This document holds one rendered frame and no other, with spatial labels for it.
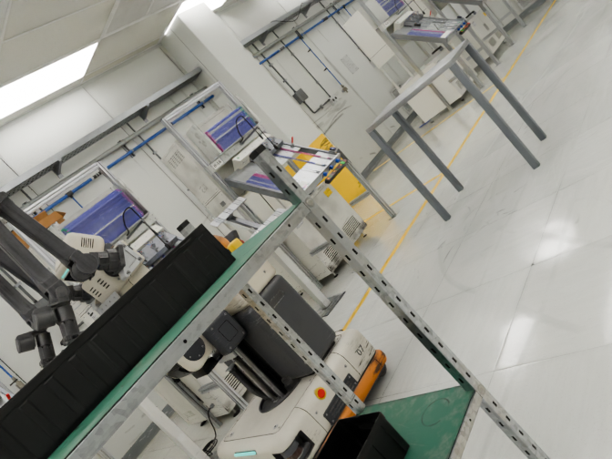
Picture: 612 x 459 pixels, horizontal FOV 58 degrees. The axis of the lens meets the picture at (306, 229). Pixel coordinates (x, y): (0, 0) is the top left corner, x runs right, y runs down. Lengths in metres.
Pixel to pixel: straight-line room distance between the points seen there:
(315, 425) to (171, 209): 4.04
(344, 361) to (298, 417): 0.33
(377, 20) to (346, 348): 5.44
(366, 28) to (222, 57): 1.92
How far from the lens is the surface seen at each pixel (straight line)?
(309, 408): 2.29
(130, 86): 6.60
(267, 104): 6.64
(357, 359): 2.46
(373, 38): 7.45
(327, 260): 4.53
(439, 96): 7.35
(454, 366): 1.36
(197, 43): 6.76
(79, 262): 2.10
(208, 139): 4.60
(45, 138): 5.94
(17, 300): 2.50
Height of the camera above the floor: 1.05
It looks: 8 degrees down
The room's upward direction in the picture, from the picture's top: 43 degrees counter-clockwise
